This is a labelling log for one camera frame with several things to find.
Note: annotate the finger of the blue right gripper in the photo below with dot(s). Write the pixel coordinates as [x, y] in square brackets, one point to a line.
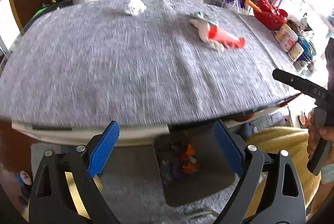
[294, 81]

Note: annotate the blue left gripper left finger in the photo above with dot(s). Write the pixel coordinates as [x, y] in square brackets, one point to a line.
[103, 149]

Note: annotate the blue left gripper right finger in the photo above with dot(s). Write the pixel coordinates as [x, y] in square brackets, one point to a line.
[230, 145]

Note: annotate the cream tissue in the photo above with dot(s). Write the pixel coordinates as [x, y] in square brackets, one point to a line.
[203, 29]

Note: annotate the green white snack wrapper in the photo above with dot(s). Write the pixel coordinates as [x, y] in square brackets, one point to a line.
[205, 17]

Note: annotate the white paper ball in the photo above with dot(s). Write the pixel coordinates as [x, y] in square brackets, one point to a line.
[135, 7]

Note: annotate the black trash bin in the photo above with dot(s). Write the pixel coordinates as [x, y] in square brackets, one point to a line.
[191, 165]

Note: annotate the person's right hand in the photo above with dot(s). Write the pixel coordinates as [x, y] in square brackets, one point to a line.
[325, 133]

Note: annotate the cream small bottle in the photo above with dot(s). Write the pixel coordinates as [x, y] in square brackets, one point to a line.
[295, 52]

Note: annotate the yellow cap lotion bottle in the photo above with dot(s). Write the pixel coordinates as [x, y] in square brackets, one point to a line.
[282, 32]

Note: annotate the red plastic basket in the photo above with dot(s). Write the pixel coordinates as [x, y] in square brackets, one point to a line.
[270, 16]

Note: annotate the grey woven table mat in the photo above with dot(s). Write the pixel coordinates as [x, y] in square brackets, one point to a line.
[88, 64]

